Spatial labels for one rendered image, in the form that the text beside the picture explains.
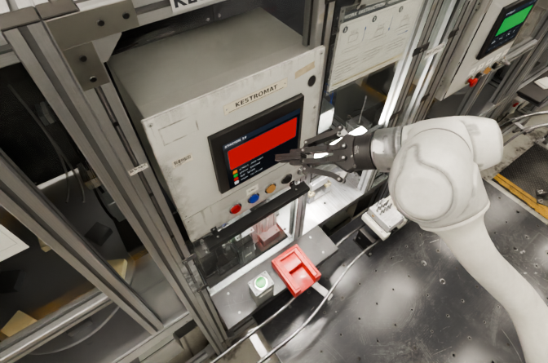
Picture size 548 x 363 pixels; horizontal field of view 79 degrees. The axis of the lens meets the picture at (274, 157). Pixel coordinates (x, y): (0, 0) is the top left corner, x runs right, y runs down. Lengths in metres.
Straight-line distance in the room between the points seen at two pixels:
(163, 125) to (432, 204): 0.46
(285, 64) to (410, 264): 1.31
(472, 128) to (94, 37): 0.59
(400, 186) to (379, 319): 1.24
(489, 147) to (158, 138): 0.57
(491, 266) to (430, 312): 1.17
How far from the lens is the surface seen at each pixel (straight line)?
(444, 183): 0.46
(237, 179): 0.82
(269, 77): 0.71
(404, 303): 1.72
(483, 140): 0.63
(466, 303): 1.83
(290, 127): 0.81
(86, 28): 0.53
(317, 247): 1.47
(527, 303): 0.74
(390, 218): 1.59
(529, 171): 3.54
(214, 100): 0.66
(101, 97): 0.59
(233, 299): 1.39
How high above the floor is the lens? 2.23
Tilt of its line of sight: 50 degrees down
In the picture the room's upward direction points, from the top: straight up
